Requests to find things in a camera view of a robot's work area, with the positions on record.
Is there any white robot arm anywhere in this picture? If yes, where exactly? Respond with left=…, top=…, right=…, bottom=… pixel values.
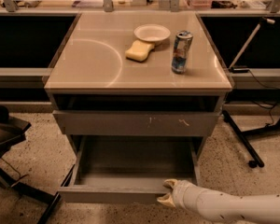
left=157, top=179, right=280, bottom=224

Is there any white bowl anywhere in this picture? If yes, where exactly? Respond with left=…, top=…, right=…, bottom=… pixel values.
left=133, top=24, right=171, bottom=44

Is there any black stand right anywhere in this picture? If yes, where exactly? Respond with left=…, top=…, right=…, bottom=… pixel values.
left=222, top=110, right=280, bottom=168

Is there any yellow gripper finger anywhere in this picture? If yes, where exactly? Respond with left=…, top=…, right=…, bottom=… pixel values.
left=163, top=179, right=178, bottom=189
left=157, top=193, right=175, bottom=208

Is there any black stand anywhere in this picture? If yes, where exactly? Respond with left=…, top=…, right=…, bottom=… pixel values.
left=222, top=110, right=280, bottom=168
left=0, top=105, right=76, bottom=224

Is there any grey drawer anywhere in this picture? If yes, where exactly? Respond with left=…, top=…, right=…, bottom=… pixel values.
left=59, top=136, right=197, bottom=204
left=53, top=110, right=219, bottom=136

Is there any white rod with black base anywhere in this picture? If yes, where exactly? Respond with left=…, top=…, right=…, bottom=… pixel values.
left=229, top=17, right=275, bottom=73

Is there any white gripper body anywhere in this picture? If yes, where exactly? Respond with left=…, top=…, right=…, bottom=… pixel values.
left=172, top=180, right=198, bottom=210

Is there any yellow sponge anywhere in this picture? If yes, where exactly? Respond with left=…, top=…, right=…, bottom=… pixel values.
left=125, top=40, right=155, bottom=62

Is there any grey top drawer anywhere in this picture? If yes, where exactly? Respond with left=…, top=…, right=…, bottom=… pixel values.
left=53, top=110, right=219, bottom=136

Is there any blue silver drink can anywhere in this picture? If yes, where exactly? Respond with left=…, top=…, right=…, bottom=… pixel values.
left=171, top=30, right=193, bottom=74

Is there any grey drawer cabinet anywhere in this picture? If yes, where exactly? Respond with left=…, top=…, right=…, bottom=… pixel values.
left=45, top=11, right=231, bottom=150

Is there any black stand left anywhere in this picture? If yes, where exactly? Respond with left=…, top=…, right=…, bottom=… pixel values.
left=0, top=105, right=76, bottom=224

